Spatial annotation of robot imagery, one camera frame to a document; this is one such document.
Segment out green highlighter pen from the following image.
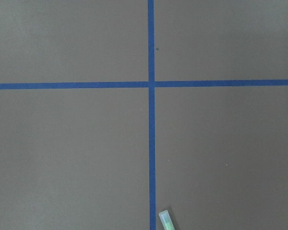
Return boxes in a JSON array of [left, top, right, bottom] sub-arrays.
[[158, 210, 175, 230]]

